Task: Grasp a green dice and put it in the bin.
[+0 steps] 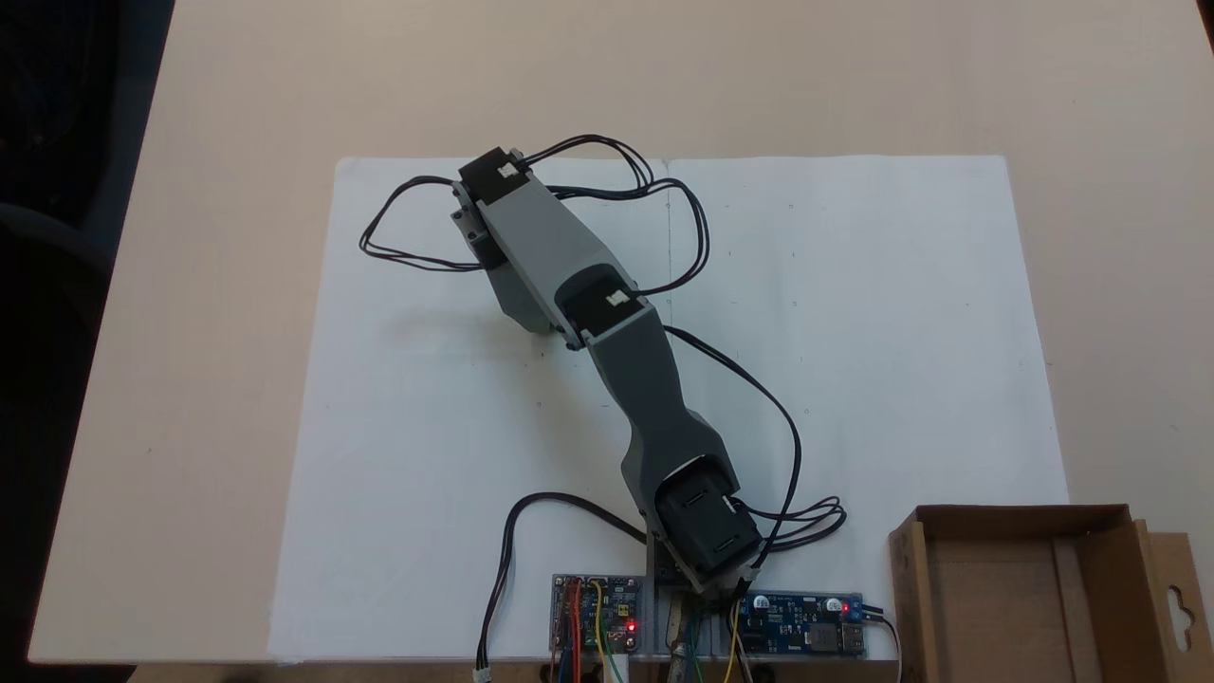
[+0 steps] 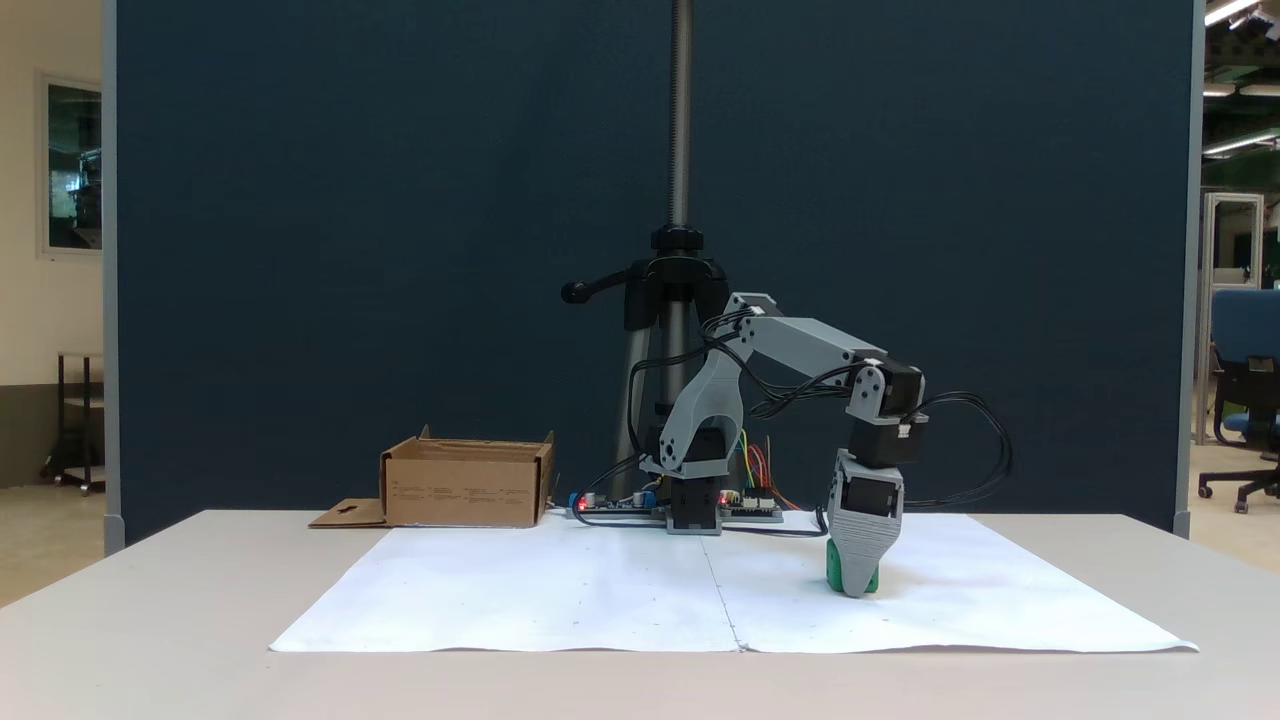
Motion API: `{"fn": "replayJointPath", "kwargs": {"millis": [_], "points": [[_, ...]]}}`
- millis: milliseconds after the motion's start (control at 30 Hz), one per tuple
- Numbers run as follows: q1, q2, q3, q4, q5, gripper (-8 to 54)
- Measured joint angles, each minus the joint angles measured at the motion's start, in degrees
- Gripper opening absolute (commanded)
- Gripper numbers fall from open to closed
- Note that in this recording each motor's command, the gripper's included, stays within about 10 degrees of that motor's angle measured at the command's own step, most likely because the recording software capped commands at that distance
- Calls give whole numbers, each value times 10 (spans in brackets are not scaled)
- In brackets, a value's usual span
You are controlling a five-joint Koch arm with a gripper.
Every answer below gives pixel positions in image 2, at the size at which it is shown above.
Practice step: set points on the green dice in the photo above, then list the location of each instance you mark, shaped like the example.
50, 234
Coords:
832, 565

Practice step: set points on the fluorescent ceiling light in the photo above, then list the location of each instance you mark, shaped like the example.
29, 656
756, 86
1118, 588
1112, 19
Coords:
1230, 10
1240, 142

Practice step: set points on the dark blue partition panel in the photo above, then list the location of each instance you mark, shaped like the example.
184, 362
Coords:
350, 250

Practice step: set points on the brown cardboard box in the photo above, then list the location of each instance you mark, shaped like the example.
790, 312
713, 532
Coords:
460, 490

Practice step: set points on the black shelf cart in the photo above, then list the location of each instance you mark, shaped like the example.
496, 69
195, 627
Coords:
62, 420

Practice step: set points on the framed wall window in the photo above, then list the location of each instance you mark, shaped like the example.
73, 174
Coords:
75, 165

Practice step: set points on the blue office chair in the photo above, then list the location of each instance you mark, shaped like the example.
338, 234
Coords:
1245, 330

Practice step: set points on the blue circuit board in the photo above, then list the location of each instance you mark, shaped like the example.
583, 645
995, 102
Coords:
610, 508

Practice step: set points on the black camera tripod stand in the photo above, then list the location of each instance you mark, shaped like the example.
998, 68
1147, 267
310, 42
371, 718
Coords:
680, 120

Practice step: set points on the white paper sheet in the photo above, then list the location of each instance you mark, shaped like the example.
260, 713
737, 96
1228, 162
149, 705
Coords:
520, 590
1000, 600

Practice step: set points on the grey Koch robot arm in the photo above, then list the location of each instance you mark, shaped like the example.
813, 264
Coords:
800, 345

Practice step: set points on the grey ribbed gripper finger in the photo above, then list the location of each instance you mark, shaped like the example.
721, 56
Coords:
862, 550

